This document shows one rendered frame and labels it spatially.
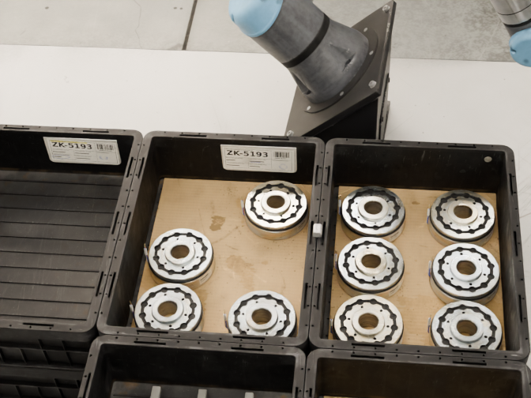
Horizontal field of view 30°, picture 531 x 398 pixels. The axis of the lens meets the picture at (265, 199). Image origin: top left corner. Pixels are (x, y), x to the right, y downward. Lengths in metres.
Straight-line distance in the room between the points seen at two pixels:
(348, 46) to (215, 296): 0.50
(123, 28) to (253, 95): 1.38
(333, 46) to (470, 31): 1.59
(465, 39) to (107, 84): 1.48
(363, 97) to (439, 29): 1.63
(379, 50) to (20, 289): 0.72
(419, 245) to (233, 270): 0.30
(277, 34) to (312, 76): 0.10
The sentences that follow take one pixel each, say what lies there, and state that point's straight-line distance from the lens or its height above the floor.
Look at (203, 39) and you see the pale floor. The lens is 3.26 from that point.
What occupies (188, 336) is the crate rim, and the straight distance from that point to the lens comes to 1.39.
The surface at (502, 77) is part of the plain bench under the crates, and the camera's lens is 2.08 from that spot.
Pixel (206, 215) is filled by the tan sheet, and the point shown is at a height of 0.83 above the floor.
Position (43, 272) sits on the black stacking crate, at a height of 0.83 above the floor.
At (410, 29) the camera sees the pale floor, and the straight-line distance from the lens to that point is 3.27.
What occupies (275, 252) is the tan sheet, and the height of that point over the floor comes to 0.83.
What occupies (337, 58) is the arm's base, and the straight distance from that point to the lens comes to 1.73.
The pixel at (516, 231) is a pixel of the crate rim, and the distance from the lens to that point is 1.51.
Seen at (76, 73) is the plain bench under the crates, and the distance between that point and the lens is 2.14.
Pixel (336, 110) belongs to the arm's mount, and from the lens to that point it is 1.71.
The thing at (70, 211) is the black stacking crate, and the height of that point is 0.83.
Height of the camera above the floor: 2.09
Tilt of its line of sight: 49 degrees down
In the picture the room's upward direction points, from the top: 4 degrees counter-clockwise
